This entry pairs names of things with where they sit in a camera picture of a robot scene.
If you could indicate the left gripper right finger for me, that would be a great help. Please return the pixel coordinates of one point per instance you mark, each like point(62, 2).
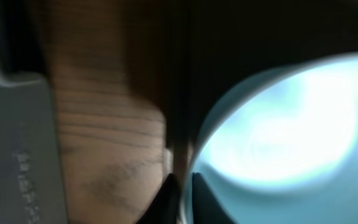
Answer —
point(206, 209)

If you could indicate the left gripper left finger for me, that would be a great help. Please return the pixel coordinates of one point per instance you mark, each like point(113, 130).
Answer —
point(165, 205)

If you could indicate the light blue bowl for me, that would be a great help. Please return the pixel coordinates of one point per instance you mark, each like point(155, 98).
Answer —
point(282, 146)

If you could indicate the dark brown serving tray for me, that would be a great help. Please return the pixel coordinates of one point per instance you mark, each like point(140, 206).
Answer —
point(183, 55)

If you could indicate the grey plastic dish rack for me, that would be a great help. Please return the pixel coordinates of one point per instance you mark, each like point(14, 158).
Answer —
point(31, 185)

